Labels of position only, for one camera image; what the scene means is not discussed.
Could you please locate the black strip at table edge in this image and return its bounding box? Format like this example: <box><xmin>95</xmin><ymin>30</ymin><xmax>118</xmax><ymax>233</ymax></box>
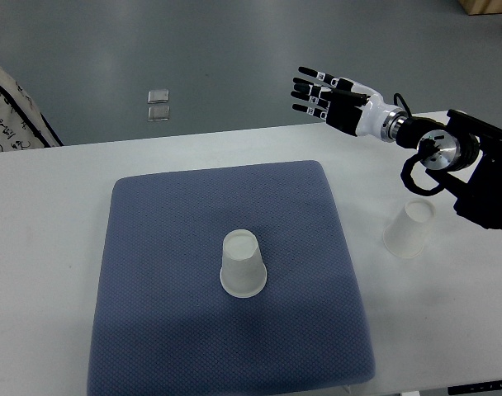
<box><xmin>448</xmin><ymin>380</ymin><xmax>502</xmax><ymax>395</ymax></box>

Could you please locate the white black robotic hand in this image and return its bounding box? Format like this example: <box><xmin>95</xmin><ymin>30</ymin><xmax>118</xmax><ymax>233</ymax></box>
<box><xmin>291</xmin><ymin>66</ymin><xmax>407</xmax><ymax>142</ymax></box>

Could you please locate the blue-grey fabric cushion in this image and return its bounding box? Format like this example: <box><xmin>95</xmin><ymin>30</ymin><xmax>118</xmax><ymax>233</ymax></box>
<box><xmin>87</xmin><ymin>161</ymin><xmax>375</xmax><ymax>395</ymax></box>

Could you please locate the wooden furniture corner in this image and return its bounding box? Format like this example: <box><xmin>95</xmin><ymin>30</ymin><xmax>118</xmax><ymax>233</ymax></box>
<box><xmin>458</xmin><ymin>0</ymin><xmax>502</xmax><ymax>16</ymax></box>

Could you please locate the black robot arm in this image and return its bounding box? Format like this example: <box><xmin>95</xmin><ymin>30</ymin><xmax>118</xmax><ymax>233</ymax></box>
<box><xmin>390</xmin><ymin>110</ymin><xmax>502</xmax><ymax>230</ymax></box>

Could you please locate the upper metal floor plate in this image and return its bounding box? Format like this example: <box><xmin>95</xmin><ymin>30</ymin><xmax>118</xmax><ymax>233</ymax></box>
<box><xmin>147</xmin><ymin>88</ymin><xmax>169</xmax><ymax>104</ymax></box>

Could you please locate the white cloth with calligraphy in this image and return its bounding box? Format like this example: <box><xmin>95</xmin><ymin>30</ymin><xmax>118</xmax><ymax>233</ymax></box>
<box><xmin>0</xmin><ymin>66</ymin><xmax>63</xmax><ymax>153</ymax></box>

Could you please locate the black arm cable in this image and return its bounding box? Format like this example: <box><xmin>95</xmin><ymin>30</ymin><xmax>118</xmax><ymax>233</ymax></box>
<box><xmin>400</xmin><ymin>153</ymin><xmax>446</xmax><ymax>196</ymax></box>

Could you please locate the white paper cup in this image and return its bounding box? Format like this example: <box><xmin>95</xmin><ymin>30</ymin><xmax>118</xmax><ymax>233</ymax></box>
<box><xmin>382</xmin><ymin>198</ymin><xmax>436</xmax><ymax>259</ymax></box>
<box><xmin>220</xmin><ymin>229</ymin><xmax>268</xmax><ymax>299</ymax></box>

